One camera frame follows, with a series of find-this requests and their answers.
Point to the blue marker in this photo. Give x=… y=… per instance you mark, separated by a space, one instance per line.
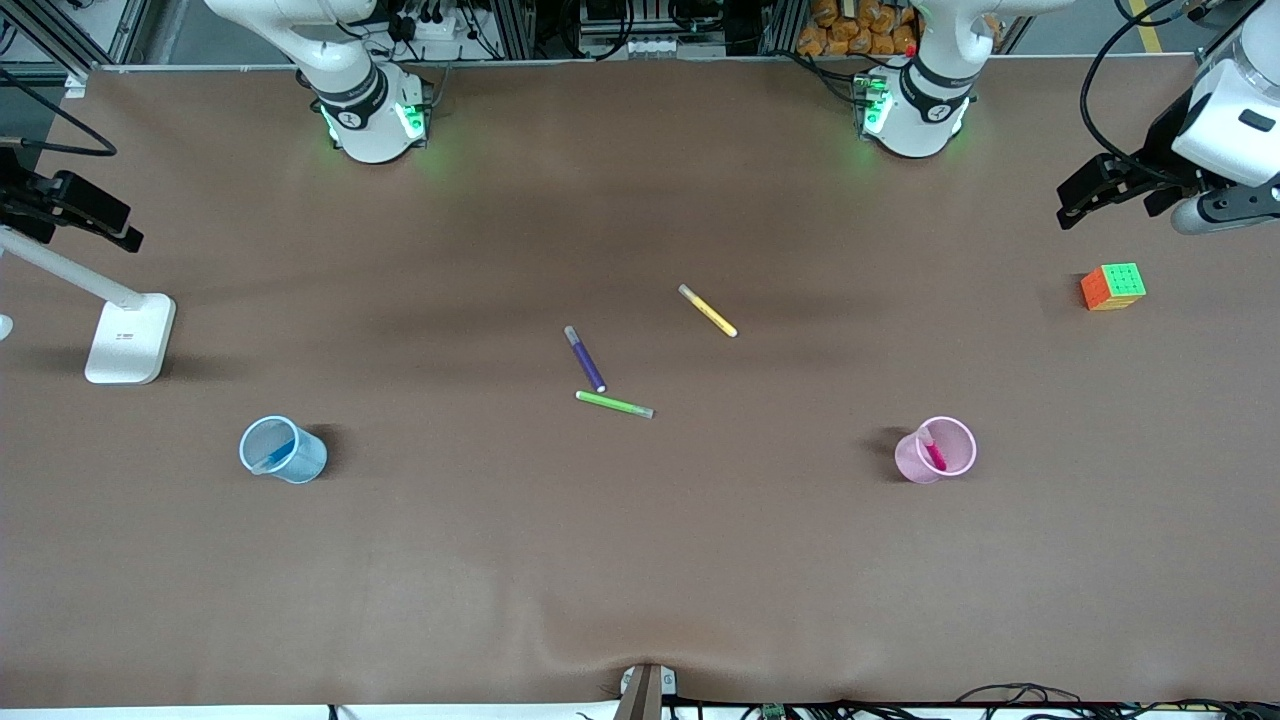
x=278 y=452

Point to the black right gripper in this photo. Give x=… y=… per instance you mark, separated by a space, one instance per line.
x=22 y=195

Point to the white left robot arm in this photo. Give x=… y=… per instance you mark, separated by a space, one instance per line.
x=925 y=100

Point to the multicolour puzzle cube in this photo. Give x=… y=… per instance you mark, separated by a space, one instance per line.
x=1113 y=287

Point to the orange snack pile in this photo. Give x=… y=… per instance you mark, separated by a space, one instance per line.
x=850 y=30

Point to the pink marker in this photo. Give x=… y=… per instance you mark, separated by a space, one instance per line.
x=935 y=457

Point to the green marker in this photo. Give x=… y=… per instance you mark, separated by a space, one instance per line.
x=612 y=404

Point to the yellow marker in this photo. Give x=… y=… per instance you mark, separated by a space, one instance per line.
x=708 y=311

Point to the aluminium frame profile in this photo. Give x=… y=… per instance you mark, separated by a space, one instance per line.
x=75 y=80

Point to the large white power strip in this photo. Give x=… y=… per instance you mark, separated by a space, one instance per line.
x=450 y=35

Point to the light blue ribbed cup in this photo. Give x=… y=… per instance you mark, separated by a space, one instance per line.
x=305 y=468

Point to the brown post with bracket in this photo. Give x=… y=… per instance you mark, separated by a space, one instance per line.
x=645 y=695

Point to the small white power strip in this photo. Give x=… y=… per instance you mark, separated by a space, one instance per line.
x=660 y=47

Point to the brown table mat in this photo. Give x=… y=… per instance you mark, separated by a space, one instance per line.
x=640 y=560

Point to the pink ribbed cup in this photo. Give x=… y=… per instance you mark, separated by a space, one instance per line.
x=912 y=458

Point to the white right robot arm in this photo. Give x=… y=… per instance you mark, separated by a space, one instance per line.
x=350 y=90

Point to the white desk lamp stand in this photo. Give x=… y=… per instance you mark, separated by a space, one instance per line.
x=130 y=340

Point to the purple marker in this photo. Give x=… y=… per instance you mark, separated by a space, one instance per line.
x=585 y=358

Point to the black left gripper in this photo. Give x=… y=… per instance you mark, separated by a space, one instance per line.
x=1162 y=137

